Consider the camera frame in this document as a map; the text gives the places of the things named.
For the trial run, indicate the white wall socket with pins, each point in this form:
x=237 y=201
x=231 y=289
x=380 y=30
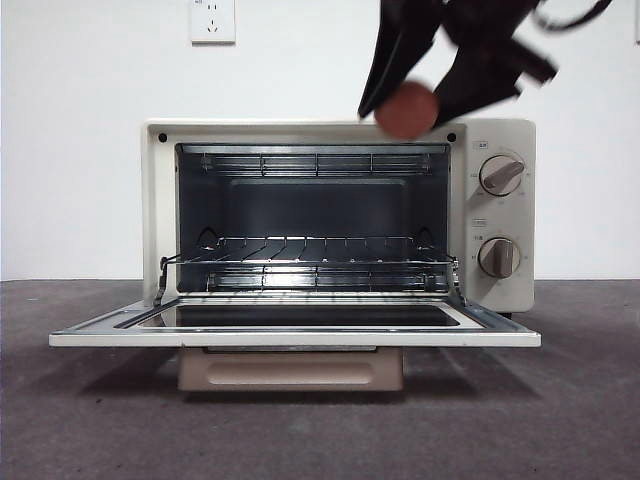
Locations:
x=213 y=22

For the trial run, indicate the oven heating element guard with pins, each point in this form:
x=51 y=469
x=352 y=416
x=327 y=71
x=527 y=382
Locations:
x=316 y=165
x=316 y=279

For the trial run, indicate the brown egg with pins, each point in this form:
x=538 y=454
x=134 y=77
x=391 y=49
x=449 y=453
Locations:
x=406 y=111

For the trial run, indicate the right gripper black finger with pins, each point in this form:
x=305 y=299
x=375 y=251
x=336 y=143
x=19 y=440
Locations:
x=395 y=55
x=480 y=75

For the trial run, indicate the beige oven knob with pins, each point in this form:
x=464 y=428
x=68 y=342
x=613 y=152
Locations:
x=500 y=258
x=501 y=176

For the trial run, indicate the cream Toshiba toaster oven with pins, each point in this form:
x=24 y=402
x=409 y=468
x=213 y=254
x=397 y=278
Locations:
x=505 y=135

